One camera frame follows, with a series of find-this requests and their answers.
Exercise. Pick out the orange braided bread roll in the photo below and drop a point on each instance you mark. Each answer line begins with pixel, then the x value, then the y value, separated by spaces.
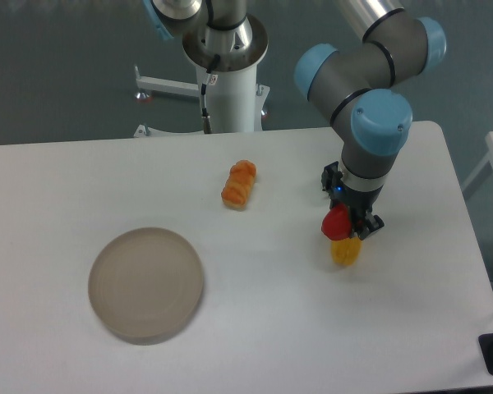
pixel 238 186

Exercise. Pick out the yellow bell pepper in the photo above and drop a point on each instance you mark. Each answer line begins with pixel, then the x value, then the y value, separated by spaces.
pixel 345 252

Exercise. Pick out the red bell pepper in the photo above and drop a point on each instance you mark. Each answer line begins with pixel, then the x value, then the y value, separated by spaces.
pixel 336 224

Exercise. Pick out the beige round plate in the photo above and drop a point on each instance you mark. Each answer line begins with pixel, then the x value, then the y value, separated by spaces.
pixel 146 285

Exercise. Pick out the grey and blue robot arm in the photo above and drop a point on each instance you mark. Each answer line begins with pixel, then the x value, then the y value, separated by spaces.
pixel 353 91

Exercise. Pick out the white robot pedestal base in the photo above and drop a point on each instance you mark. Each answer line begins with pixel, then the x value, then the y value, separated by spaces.
pixel 231 100

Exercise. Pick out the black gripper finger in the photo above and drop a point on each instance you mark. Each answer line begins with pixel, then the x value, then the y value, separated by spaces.
pixel 368 226

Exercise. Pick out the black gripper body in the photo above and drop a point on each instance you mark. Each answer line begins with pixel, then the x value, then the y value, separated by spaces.
pixel 357 194

